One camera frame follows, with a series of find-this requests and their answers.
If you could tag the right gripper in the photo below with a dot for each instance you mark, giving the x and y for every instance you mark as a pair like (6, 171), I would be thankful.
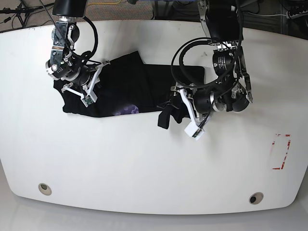
(83, 81)

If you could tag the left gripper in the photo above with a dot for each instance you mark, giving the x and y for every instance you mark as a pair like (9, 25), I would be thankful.
(200, 101)

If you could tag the black printed T-shirt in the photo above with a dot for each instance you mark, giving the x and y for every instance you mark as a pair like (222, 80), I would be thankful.
(131, 87)

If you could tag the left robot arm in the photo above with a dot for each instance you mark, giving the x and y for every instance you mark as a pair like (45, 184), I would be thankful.
(222, 21)

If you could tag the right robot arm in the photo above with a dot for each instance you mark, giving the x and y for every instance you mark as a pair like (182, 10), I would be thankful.
(63, 58)

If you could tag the black tripod stand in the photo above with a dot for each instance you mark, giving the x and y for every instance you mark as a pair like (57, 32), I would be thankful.
(22, 12)

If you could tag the red tape marking rectangle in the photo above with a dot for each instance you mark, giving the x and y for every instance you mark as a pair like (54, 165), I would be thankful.
(279, 151)

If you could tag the white power strip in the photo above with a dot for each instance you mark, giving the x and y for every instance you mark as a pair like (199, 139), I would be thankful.
(297, 12)

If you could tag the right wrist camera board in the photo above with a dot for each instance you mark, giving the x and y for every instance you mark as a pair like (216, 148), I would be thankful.
(89, 99)

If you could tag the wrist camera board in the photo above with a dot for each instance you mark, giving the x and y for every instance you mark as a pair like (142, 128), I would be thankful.
(89, 99)
(193, 131)

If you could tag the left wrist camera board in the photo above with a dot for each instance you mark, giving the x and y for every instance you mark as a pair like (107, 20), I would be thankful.
(193, 131)

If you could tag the right table cable grommet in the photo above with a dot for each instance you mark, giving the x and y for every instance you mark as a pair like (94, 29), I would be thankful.
(256, 198)

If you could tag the table cable grommet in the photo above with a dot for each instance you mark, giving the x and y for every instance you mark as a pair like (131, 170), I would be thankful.
(256, 198)
(44, 189)

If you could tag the left table cable grommet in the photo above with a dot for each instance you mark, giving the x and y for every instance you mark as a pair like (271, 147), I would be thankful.
(44, 189)

